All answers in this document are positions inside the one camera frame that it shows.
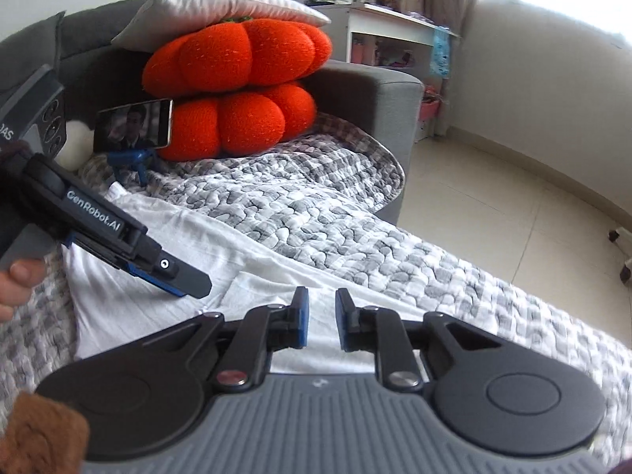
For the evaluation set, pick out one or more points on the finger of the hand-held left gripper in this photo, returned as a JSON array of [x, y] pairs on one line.
[[177, 276]]

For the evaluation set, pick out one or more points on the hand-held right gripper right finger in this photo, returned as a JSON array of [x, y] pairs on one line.
[[344, 321]]

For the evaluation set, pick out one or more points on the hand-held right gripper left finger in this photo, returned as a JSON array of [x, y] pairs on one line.
[[302, 318]]

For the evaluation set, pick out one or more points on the white pants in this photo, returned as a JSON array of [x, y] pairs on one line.
[[173, 237]]

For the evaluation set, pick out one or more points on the person's left hand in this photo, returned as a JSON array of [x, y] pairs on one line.
[[19, 281]]

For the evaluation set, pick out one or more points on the white plush toy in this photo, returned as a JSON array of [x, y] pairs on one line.
[[76, 150]]

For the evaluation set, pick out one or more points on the blue phone stand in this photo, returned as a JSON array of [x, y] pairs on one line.
[[128, 158]]

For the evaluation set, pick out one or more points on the smartphone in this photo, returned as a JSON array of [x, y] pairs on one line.
[[133, 126]]

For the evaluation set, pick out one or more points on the grey checkered quilt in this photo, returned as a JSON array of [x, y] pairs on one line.
[[345, 207]]

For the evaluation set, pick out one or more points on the brown fuzzy cloth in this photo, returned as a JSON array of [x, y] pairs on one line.
[[34, 434]]

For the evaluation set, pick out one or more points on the grey sofa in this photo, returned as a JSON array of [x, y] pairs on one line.
[[365, 103]]

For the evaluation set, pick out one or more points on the orange pumpkin cushion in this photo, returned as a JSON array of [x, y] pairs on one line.
[[247, 59]]

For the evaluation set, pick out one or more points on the pink storage box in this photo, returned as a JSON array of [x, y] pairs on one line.
[[428, 108]]

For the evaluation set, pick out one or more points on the white pillow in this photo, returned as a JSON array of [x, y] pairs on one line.
[[222, 5]]

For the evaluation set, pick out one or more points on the blue patterned hanging cloth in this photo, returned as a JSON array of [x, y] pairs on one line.
[[440, 52]]

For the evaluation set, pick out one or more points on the white office chair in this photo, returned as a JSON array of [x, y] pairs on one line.
[[624, 261]]

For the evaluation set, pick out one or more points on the white desk shelf unit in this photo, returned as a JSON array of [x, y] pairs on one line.
[[395, 22]]

